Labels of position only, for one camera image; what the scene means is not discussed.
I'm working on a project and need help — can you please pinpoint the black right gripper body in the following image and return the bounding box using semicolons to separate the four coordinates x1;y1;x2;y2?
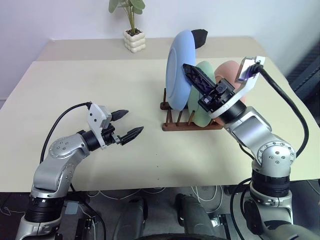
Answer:
197;78;236;114

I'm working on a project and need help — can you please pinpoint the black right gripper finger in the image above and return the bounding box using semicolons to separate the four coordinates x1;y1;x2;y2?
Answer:
182;63;217;95

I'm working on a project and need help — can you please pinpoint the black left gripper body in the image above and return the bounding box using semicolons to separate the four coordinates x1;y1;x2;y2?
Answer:
101;124;125;148

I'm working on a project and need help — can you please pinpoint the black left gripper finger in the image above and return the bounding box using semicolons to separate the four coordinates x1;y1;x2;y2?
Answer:
121;126;145;146
111;108;130;123

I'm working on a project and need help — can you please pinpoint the blue plate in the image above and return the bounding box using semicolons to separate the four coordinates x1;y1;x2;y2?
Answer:
166;29;199;111

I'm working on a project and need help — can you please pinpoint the green plate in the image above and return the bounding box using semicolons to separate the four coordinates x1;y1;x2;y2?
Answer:
187;60;217;128

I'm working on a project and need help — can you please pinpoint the pink plate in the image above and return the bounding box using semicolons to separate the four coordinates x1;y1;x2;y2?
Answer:
213;60;247;126

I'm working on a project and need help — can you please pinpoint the wooden dish rack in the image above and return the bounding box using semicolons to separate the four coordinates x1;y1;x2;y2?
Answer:
159;87;224;132

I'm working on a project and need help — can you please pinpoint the black foam block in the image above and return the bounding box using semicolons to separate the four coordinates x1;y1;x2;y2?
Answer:
191;28;209;50

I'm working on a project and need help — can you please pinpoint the white bubbly plant pot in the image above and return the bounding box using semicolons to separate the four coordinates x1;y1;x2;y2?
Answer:
123;28;147;54

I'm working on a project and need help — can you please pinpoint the grey floor box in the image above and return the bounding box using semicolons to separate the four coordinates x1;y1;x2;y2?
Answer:
65;201;80;216

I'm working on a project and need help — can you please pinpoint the dark grey rounded shape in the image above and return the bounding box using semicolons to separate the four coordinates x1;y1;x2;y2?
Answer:
113;197;149;240
174;193;217;240

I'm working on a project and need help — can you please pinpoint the green leafy plant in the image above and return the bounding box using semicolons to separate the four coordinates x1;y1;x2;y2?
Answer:
108;0;146;35

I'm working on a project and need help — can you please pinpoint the dark ribbed panel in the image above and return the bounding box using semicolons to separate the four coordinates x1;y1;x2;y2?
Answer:
286;46;320;94

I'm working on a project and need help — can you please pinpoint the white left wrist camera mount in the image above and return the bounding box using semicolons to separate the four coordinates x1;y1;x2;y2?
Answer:
87;102;112;151

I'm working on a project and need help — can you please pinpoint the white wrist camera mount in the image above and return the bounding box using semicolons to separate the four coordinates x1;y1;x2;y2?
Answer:
209;56;266;119
87;102;112;151

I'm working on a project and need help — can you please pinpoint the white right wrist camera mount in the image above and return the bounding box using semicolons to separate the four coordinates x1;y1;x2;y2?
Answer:
209;56;266;119

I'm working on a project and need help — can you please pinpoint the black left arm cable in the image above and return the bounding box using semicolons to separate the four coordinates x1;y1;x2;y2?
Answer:
39;101;92;165

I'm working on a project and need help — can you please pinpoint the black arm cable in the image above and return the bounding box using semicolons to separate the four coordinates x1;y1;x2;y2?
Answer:
251;63;311;157
39;101;92;165

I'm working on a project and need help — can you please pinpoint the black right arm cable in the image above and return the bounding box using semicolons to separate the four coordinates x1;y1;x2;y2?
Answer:
251;63;311;157

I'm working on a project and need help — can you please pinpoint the white floor cable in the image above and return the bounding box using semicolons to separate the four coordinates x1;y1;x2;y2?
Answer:
191;184;219;214

